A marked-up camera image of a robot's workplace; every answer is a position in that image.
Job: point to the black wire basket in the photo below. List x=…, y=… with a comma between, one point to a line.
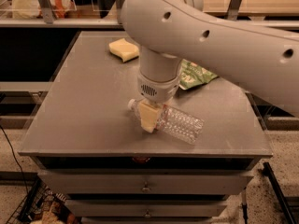
x=42, y=206

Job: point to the grey drawer cabinet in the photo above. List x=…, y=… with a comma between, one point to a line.
x=92, y=149

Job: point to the metal railing with posts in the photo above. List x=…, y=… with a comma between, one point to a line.
x=73, y=13

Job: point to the green snack bag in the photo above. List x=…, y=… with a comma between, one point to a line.
x=193, y=75

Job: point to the lower drawer knob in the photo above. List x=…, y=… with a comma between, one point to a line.
x=147, y=214

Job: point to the white orange plastic bag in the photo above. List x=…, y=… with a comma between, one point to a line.
x=37, y=0

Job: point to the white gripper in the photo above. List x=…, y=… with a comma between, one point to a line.
x=158, y=90

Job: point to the black metal stand leg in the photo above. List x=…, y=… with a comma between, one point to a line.
x=282, y=199

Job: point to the drawer knob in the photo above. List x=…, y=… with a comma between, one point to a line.
x=147, y=214
x=145, y=188

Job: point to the clear plastic water bottle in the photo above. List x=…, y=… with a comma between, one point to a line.
x=174, y=122

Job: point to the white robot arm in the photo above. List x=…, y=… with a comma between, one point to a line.
x=260, y=60

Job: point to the upper drawer knob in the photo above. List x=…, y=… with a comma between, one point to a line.
x=145, y=188

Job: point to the yellow sponge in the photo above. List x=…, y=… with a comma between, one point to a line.
x=124, y=49

